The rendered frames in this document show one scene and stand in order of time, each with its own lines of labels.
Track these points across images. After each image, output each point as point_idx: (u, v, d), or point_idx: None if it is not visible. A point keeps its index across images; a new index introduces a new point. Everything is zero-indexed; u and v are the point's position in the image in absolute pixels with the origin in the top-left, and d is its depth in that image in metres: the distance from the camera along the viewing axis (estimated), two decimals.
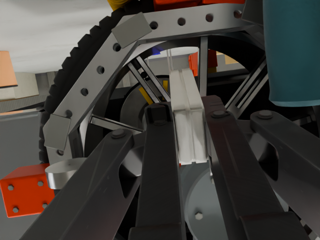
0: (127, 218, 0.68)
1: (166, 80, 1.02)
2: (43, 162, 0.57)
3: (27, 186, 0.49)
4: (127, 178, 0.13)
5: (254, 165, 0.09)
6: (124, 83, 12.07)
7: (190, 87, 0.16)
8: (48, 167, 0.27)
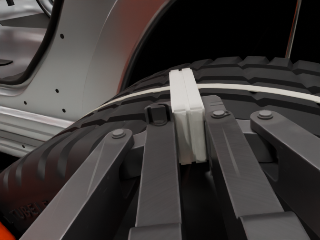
0: None
1: None
2: None
3: None
4: (127, 178, 0.13)
5: (254, 165, 0.09)
6: None
7: (190, 87, 0.16)
8: None
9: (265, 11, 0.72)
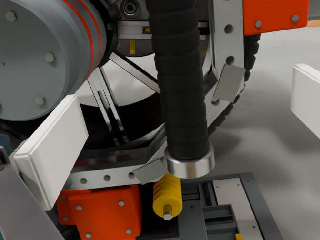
0: None
1: (131, 54, 0.98)
2: None
3: (275, 18, 0.40)
4: None
5: None
6: None
7: None
8: (212, 161, 0.26)
9: None
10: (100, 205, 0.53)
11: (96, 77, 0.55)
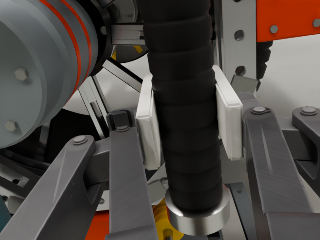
0: None
1: None
2: None
3: (293, 23, 0.34)
4: (89, 185, 0.13)
5: (289, 164, 0.09)
6: None
7: (223, 84, 0.15)
8: (226, 209, 0.20)
9: None
10: (92, 230, 0.48)
11: (88, 87, 0.49)
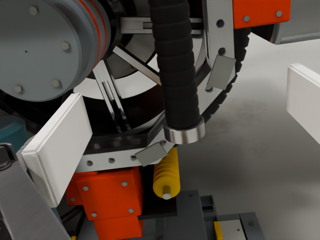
0: None
1: None
2: (235, 73, 0.58)
3: (261, 14, 0.45)
4: None
5: None
6: None
7: None
8: (203, 131, 0.31)
9: None
10: (105, 185, 0.58)
11: (101, 69, 0.60)
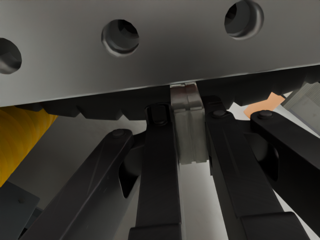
0: None
1: None
2: None
3: None
4: (127, 178, 0.13)
5: (254, 165, 0.09)
6: None
7: (190, 87, 0.16)
8: None
9: None
10: None
11: None
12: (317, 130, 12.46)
